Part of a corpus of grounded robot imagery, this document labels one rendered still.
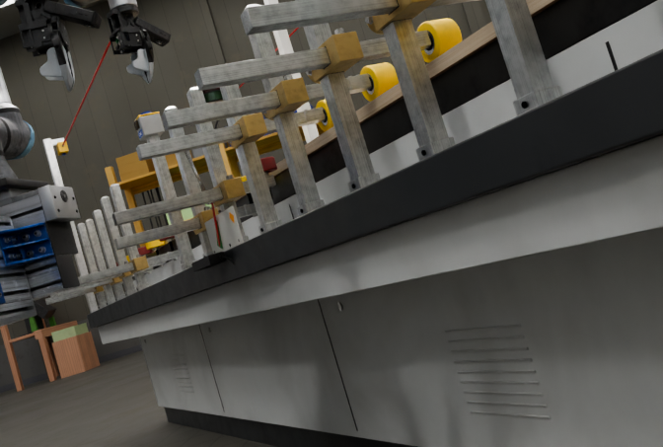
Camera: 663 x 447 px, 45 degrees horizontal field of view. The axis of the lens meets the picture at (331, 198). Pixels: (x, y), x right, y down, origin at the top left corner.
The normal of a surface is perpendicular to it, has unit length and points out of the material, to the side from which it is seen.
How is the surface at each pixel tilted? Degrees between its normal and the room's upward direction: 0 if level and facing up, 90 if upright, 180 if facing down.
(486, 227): 90
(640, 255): 90
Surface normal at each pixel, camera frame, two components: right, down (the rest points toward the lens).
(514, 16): 0.41, -0.19
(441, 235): -0.86, 0.23
